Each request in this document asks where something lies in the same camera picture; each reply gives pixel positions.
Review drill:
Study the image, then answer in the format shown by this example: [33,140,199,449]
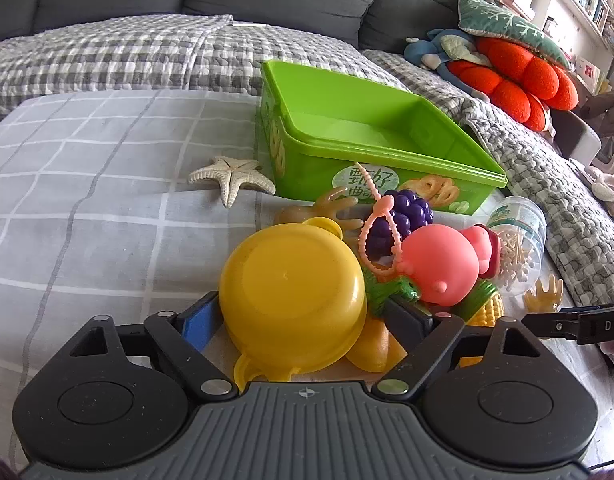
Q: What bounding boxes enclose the orange toy fruit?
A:
[347,317,411,374]

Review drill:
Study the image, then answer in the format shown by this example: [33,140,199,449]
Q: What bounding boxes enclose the yellow plastic bowl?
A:
[218,217,368,394]

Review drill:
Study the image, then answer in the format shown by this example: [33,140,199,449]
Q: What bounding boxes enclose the light grey grid sheet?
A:
[0,89,614,466]

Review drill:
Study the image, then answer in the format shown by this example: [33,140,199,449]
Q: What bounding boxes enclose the blue plush monkey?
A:
[403,28,492,102]

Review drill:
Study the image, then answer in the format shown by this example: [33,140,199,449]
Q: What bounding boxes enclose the green toy frog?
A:
[362,265,422,319]

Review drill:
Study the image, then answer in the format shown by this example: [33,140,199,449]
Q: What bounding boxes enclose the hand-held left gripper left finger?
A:
[52,292,239,404]

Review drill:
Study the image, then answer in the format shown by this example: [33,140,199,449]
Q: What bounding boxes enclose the pink silicone strap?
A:
[354,161,406,276]

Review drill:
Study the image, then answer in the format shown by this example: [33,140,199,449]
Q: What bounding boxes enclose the red flower cushion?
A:
[474,36,578,111]
[447,60,552,134]

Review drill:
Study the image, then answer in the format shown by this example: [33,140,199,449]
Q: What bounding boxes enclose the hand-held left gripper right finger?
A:
[369,297,555,404]

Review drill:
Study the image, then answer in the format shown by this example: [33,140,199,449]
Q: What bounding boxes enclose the clear cotton swab jar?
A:
[487,196,548,297]

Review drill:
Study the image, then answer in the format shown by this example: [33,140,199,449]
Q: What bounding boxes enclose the beige starfish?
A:
[188,156,277,209]

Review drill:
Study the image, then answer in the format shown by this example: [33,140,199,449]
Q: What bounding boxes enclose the brown rubber hand toy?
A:
[273,186,364,233]

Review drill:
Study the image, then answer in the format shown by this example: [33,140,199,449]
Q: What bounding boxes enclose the green plastic box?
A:
[258,59,508,216]

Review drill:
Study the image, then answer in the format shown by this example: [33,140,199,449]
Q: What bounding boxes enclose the pink pig toy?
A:
[399,224,502,307]

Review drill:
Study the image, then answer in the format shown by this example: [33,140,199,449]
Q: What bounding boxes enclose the amber rubber hand toy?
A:
[524,276,564,317]

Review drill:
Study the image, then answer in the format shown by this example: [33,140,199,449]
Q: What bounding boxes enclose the yellow toy corn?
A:
[457,280,506,368]

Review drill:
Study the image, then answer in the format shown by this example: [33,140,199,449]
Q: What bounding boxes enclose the grey pebble pattern quilt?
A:
[459,102,614,308]

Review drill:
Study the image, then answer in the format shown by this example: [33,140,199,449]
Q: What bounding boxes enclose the purple toy grapes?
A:
[357,189,434,261]

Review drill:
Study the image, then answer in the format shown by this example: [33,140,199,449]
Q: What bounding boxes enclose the grey padded stool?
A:
[552,109,602,162]

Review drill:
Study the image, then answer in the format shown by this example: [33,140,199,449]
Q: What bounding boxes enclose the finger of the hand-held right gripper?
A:
[521,306,588,343]

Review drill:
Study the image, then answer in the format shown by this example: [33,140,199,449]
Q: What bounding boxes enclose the green leaf print cushion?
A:
[457,0,570,69]

